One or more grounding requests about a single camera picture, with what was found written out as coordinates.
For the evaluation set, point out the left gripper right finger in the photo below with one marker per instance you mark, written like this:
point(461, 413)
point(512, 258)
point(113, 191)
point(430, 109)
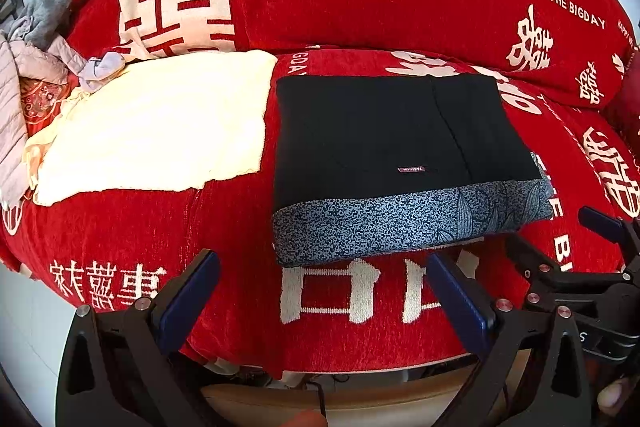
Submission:
point(554, 388)

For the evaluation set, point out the cream white blanket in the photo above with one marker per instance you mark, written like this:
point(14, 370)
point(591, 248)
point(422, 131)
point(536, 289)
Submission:
point(163, 125)

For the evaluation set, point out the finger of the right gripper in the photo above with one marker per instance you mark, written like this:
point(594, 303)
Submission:
point(550, 266)
point(617, 231)

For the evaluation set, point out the red wedding blanket with characters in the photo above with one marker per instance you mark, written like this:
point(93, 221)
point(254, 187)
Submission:
point(561, 69)

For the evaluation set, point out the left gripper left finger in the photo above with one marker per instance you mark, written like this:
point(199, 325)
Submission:
point(125, 368)

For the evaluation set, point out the pile of grey pink clothes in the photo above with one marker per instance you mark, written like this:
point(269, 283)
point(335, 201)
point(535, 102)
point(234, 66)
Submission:
point(36, 65)

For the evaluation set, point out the black pants with patterned waistband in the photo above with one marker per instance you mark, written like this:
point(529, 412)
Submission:
point(370, 166)

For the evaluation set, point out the person's left hand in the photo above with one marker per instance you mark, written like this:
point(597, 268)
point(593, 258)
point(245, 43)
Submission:
point(307, 419)

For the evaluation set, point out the person's right hand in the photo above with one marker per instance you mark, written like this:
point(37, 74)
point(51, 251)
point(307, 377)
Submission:
point(612, 398)

